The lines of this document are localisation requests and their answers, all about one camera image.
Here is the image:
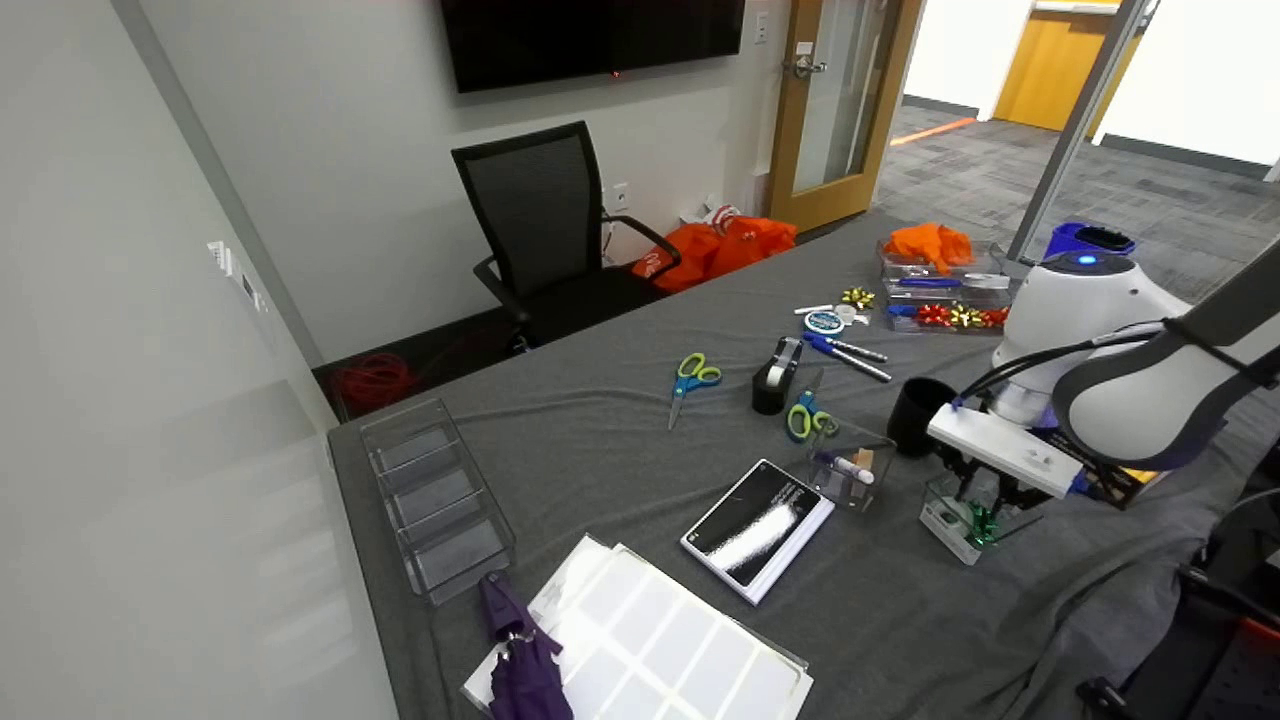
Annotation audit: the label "gray tablecloth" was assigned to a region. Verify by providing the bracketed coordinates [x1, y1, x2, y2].
[323, 202, 1280, 720]

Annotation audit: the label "white wall thermostat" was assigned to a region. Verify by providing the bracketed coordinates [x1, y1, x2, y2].
[203, 236, 265, 312]

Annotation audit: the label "black mug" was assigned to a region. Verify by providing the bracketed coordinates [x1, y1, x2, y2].
[885, 377, 960, 458]

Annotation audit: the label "wooden glass door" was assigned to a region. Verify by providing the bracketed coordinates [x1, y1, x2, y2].
[763, 0, 927, 236]

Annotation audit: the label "long clear divided tray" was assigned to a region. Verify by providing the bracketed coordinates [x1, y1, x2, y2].
[361, 403, 515, 609]

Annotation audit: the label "purple cloth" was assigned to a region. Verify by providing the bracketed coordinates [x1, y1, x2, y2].
[477, 572, 575, 720]

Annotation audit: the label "green blue handled scissors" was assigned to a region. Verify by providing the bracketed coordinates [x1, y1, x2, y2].
[780, 382, 843, 447]
[660, 348, 726, 431]

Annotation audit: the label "white label sheets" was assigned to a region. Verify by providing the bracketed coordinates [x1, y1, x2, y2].
[461, 532, 815, 720]

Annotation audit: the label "red floor object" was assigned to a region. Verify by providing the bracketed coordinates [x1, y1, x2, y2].
[332, 350, 420, 416]

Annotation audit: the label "black tape dispenser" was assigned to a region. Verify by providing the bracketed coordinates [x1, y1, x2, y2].
[749, 332, 806, 420]

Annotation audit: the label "blue round mint tin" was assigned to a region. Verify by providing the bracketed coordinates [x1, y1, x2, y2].
[795, 300, 857, 338]

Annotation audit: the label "orange wooden door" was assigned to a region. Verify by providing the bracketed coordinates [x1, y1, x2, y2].
[990, 4, 1130, 135]

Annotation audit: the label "black wall television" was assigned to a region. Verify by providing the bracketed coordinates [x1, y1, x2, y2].
[436, 0, 749, 96]

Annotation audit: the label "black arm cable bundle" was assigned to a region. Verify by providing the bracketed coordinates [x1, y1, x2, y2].
[951, 242, 1280, 431]

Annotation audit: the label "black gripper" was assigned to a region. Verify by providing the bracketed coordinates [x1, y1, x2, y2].
[951, 457, 1058, 539]

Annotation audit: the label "orange cloth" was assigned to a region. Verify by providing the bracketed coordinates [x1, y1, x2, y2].
[879, 219, 980, 277]

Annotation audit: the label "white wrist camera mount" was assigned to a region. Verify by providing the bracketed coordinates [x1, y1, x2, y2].
[925, 400, 1089, 503]

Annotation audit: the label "small clear supply box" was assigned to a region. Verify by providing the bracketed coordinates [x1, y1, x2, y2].
[804, 444, 891, 516]

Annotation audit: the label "clear compartment organizer tray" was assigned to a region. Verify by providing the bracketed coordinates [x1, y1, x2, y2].
[876, 250, 1027, 337]

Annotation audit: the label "black robot stand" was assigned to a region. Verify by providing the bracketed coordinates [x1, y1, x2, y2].
[1077, 437, 1280, 720]

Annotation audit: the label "silver marker blue cap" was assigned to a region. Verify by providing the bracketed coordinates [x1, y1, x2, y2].
[800, 328, 897, 389]
[831, 332, 897, 367]

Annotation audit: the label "orange bag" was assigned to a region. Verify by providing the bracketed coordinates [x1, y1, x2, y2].
[629, 210, 800, 296]

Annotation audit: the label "black mesh office chair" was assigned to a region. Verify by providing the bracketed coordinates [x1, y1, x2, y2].
[449, 118, 683, 350]

